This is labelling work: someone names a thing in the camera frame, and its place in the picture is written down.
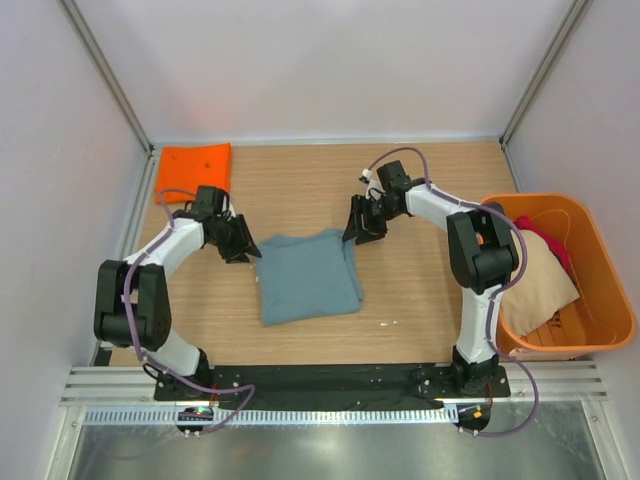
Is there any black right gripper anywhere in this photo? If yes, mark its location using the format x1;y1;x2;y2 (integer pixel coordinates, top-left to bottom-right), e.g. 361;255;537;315
342;194;402;245

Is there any blue grey t shirt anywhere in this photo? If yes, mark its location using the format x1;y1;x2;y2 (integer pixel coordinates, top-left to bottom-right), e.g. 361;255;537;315
255;228;363;326

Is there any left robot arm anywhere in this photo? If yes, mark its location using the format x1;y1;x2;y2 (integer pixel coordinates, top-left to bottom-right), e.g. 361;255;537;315
94;185;262;400

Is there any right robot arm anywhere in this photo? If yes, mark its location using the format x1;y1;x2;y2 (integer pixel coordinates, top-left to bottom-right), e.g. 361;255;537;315
342;160;520;396

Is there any folded orange t shirt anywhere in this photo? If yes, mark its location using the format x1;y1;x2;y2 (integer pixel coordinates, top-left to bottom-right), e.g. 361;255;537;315
155;143;232;204

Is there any beige t shirt in basket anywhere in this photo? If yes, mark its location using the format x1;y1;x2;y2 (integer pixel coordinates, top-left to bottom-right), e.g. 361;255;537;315
501;230;580;337

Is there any red t shirt in basket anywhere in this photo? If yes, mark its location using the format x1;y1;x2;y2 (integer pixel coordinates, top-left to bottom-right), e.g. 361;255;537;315
515;216;571;273

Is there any orange plastic basket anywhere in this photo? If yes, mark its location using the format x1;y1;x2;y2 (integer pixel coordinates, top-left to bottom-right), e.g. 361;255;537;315
484;193;636;361

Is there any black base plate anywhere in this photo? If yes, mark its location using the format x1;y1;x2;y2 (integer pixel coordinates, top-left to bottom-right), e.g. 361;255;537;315
152;363;511;412

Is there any white slotted cable duct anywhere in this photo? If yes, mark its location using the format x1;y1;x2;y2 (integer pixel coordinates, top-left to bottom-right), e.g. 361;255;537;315
84;405;458;426

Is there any left aluminium corner post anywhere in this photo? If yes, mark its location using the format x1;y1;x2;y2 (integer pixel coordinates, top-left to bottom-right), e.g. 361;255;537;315
58;0;154;157

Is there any aluminium corner post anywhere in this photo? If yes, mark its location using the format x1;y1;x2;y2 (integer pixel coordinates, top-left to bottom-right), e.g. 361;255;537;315
499;0;594;151
58;0;154;157

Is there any aluminium frame rail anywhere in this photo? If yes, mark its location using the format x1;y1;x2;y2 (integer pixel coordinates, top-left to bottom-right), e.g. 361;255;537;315
58;364;166;407

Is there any right aluminium corner post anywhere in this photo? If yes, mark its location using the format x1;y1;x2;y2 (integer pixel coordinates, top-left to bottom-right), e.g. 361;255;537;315
499;0;594;151

